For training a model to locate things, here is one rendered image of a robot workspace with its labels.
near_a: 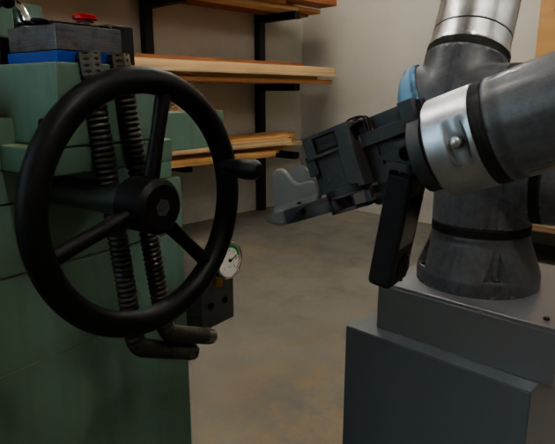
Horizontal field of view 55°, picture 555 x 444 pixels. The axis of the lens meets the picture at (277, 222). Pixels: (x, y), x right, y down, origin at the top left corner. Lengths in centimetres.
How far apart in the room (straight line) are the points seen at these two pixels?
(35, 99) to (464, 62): 46
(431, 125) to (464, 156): 4
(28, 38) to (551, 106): 53
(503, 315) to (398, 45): 349
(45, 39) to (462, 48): 44
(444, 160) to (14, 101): 48
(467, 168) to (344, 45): 402
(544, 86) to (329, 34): 415
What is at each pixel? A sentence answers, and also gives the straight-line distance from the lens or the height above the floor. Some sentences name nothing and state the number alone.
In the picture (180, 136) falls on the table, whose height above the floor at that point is 86.
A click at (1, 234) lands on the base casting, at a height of 77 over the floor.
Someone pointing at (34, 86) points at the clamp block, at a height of 93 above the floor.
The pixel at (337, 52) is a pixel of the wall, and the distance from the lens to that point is 450.
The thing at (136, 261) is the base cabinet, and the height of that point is 68.
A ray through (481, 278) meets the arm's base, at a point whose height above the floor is 66.
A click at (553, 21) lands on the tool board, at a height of 134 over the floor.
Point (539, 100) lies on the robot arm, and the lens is 44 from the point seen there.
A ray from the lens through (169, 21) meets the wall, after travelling 388.
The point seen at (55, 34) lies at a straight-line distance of 65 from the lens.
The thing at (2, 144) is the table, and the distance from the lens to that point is 70.
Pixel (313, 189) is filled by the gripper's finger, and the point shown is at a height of 83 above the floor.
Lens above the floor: 93
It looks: 13 degrees down
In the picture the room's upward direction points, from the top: straight up
